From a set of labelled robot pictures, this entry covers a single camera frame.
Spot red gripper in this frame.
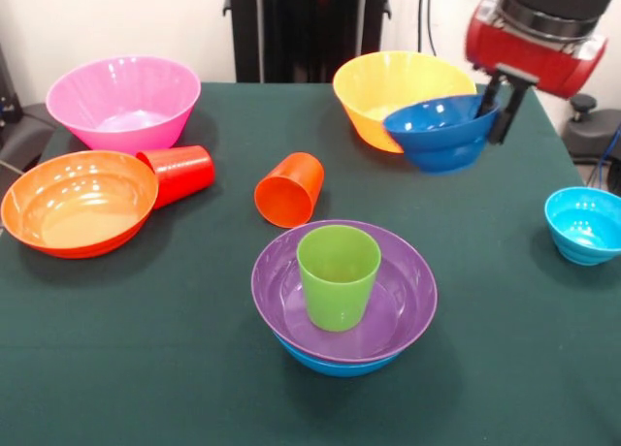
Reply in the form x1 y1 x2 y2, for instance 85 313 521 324
464 0 609 146

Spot black stand base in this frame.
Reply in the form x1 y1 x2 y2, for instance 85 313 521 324
561 93 621 165
0 101 57 175

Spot orange cup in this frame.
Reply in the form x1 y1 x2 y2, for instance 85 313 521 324
253 151 325 229

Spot large pink bowl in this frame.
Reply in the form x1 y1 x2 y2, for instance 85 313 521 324
46 55 203 156

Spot orange bowl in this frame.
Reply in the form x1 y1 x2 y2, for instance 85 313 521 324
0 149 160 260

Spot blue cable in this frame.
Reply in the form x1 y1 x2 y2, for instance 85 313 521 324
584 125 621 195

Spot large yellow bowl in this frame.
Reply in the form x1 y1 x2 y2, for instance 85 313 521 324
332 50 478 154

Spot purple bowl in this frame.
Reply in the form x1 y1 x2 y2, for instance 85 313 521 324
250 219 439 365

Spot black wall cables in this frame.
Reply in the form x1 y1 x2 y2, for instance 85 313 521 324
417 0 438 55

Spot red cup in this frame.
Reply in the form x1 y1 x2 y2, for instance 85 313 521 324
135 144 216 210

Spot small dark blue bowl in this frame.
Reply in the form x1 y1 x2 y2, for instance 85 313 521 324
382 94 502 175

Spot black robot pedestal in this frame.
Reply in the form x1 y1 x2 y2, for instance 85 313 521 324
222 0 392 84

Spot small cyan ribbed bowl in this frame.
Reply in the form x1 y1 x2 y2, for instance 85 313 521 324
543 186 621 267

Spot sky blue bowl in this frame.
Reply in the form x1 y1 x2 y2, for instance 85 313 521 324
274 334 404 378

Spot dark green tablecloth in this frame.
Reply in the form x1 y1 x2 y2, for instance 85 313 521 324
0 82 621 446

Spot green cup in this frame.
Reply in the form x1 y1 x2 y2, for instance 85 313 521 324
296 224 382 333

